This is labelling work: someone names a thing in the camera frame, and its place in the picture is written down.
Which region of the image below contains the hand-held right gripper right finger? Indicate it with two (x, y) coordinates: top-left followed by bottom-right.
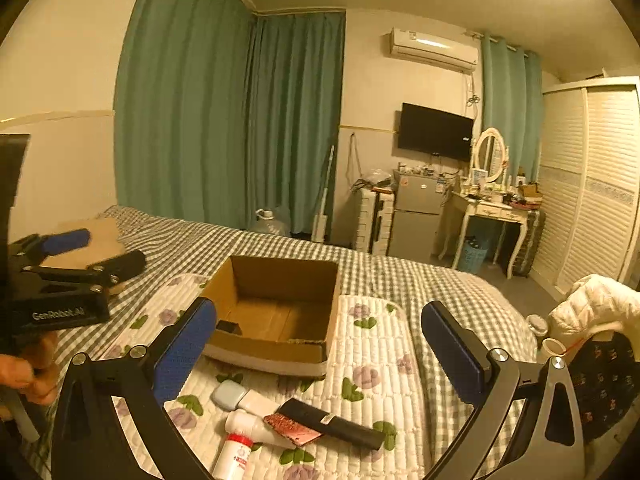
(421, 301), (586, 480)

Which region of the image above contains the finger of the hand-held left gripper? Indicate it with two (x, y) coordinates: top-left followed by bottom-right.
(20, 249), (147, 296)
(7, 228), (93, 271)

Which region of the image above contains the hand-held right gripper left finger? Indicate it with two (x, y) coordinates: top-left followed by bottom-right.
(50, 296), (218, 480)

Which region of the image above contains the light blue earbuds case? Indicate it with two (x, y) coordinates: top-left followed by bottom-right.
(211, 379), (249, 409)

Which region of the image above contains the brown cardboard box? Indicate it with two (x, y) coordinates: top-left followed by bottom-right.
(200, 255), (342, 378)

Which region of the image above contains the white power adapter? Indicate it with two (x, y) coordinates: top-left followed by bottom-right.
(235, 389), (281, 418)

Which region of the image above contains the white bottle with red label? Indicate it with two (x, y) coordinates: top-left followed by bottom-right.
(211, 408), (297, 480)

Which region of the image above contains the black tube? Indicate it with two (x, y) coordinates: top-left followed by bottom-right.
(277, 398), (386, 451)

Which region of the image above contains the pink glitter card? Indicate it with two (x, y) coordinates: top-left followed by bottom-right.
(263, 400), (323, 447)

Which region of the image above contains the person's left hand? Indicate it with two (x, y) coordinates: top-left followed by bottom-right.
(0, 332), (63, 421)

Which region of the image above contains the floral quilted mat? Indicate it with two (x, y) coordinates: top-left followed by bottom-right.
(102, 272), (426, 480)

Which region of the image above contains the small glass jar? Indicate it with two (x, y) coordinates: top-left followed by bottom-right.
(525, 314), (551, 348)

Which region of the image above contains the grey checkered bed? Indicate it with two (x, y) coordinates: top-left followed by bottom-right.
(0, 205), (551, 480)

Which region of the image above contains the blue waste bin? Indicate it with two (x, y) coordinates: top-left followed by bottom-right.
(462, 237), (491, 273)

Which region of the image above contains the small white cup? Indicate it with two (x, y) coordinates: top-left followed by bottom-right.
(542, 338), (571, 361)

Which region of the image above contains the dark checkered suitcase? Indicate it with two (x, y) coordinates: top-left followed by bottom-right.
(512, 209), (546, 276)

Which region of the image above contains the small silver fridge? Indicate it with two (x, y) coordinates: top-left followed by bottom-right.
(387, 170), (448, 260)

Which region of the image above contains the white dressing table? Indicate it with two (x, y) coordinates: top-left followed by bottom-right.
(440, 190), (533, 278)

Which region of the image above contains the white puffer jacket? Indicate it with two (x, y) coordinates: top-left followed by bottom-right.
(547, 274), (640, 356)

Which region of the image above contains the white ribbed suitcase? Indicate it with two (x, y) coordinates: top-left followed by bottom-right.
(352, 187), (396, 255)

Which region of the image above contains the clear water jug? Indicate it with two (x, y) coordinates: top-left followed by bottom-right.
(255, 208), (291, 237)

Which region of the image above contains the dark patterned garment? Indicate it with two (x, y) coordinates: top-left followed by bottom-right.
(565, 332), (640, 443)

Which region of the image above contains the wide green curtain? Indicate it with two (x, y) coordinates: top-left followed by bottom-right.
(114, 0), (256, 231)

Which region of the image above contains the white stick mop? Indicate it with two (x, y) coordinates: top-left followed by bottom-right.
(311, 145), (336, 243)

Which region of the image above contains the clear plastic bag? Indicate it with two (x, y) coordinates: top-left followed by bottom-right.
(357, 167), (393, 191)

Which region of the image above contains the white oval vanity mirror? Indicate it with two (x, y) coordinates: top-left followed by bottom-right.
(472, 127), (506, 184)

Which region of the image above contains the white louvered wardrobe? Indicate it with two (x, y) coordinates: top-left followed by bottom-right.
(530, 76), (640, 296)

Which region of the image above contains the green corner curtain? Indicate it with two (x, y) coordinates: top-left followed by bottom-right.
(245, 10), (347, 236)

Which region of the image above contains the narrow green curtain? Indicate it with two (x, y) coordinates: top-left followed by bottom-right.
(480, 30), (543, 181)

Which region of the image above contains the white air conditioner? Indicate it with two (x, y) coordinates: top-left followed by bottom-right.
(384, 27), (480, 72)

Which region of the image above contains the hanging wall cable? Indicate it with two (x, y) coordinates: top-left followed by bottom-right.
(349, 132), (362, 183)

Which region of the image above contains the black wall television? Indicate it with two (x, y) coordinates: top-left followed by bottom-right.
(398, 102), (475, 163)

